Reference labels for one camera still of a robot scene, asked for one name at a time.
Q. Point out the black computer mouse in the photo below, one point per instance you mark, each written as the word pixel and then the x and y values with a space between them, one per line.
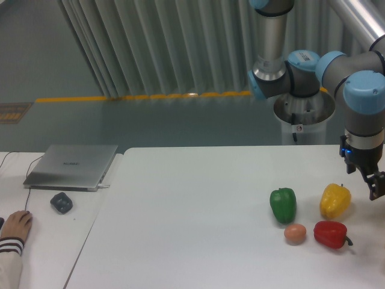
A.
pixel 1 222

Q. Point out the green bell pepper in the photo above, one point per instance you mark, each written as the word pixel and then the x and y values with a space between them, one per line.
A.
pixel 283 203

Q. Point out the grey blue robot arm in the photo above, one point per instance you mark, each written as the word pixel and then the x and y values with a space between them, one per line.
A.
pixel 356 83

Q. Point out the white striped sleeve forearm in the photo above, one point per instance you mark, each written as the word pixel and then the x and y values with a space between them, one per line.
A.
pixel 11 261

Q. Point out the brown egg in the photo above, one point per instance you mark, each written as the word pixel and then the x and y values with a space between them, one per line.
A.
pixel 295 233

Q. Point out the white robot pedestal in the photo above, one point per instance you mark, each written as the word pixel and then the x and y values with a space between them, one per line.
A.
pixel 303 121

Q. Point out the grey pleated curtain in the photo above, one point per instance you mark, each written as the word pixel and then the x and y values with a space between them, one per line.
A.
pixel 167 47

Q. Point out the red bell pepper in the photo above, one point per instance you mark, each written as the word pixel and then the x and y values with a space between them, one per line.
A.
pixel 331 234

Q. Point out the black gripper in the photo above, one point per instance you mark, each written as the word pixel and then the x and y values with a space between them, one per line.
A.
pixel 366 161

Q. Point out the person's hand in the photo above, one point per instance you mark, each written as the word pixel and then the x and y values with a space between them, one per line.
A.
pixel 17 226

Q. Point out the yellow bell pepper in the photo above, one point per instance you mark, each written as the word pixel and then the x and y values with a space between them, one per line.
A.
pixel 335 201

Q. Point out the silver closed laptop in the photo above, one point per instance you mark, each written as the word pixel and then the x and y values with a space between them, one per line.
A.
pixel 72 167

